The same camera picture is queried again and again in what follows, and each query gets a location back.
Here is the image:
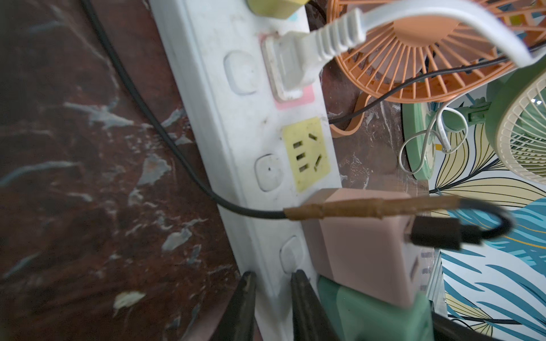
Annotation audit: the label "orange small desk fan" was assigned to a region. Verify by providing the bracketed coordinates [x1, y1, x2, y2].
[326, 0, 546, 139]

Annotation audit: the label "black thin cable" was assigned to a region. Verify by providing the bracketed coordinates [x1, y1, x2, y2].
[80, 0, 516, 252]

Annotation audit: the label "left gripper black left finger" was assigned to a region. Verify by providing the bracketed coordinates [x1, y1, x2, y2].
[210, 271, 257, 341]

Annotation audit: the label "white power strip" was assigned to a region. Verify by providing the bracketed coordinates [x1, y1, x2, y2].
[150, 1, 341, 340]

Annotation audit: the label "large green cream desk fan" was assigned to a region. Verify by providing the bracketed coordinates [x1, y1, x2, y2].
[398, 59, 545, 184]

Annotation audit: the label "green plug adapter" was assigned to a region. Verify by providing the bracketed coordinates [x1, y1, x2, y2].
[318, 277, 434, 341]

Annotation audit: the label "white fan plug and cable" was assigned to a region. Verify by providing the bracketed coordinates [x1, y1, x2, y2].
[261, 0, 538, 103]

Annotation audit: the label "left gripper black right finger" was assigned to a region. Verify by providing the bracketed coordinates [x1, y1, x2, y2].
[291, 269, 339, 341]

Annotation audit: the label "yellow plug adapter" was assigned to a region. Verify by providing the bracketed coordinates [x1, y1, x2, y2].
[246, 0, 309, 20]

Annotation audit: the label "pink plug adapter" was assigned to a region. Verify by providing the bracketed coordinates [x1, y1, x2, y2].
[302, 216, 435, 308]

